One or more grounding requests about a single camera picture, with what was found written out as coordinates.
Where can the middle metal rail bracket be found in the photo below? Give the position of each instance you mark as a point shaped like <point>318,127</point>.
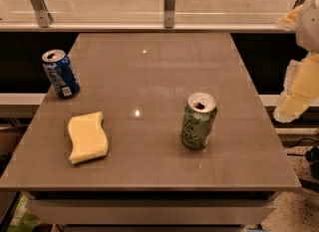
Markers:
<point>168,13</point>

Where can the green soda can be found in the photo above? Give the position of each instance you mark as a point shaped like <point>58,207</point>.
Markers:
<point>198,118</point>

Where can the blue soda can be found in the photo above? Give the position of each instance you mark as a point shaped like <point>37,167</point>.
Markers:
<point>58,68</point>

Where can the left metal rail bracket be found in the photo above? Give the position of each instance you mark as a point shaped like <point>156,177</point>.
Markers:
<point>43,16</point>

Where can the white drawer front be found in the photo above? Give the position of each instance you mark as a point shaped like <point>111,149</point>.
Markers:
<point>152,212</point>

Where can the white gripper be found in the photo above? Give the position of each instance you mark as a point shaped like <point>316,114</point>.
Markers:
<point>309,27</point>

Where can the yellow sponge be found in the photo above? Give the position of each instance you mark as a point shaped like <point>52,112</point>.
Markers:
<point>88,138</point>

